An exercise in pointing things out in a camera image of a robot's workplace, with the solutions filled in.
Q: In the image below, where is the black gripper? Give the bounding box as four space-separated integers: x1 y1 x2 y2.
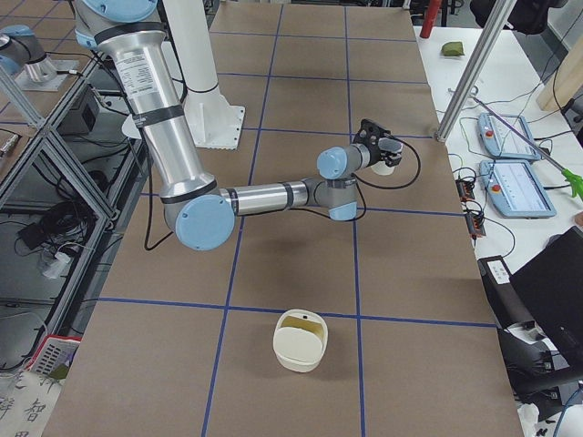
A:
369 137 403 168

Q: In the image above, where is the white ribbed HOME mug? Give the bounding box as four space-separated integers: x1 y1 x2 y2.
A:
371 161 394 176

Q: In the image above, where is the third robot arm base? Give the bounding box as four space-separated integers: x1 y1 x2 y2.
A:
1 25 78 92

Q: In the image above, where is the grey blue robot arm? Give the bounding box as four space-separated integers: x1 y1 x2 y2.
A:
75 1 403 250

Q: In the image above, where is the upper teach pendant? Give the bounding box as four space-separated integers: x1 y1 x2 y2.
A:
477 112 541 161

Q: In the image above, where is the teach pendant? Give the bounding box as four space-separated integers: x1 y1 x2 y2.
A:
479 159 557 219
477 112 541 161

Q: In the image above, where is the green cloth lump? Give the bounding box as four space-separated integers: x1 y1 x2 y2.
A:
441 41 465 57

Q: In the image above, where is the lower teach pendant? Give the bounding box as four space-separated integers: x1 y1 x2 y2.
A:
479 159 557 219

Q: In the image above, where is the red bottle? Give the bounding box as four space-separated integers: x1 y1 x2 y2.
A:
420 0 442 39

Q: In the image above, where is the green grabber tool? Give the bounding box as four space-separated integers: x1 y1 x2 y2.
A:
469 93 582 198

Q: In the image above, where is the cream lidded bin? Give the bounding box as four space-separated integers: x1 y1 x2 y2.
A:
272 309 329 373

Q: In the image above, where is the black box with label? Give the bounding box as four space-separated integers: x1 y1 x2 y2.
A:
477 255 579 418

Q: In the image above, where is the black power box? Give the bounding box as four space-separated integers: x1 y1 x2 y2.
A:
56 86 99 135

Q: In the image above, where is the white plastic basket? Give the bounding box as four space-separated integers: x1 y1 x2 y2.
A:
25 335 81 376

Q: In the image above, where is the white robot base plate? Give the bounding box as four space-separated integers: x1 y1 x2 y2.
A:
121 0 246 150

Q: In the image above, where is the aluminium frame post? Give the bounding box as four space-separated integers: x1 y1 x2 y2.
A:
435 0 517 143

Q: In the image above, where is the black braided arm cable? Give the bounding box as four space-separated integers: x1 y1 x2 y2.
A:
143 136 423 251

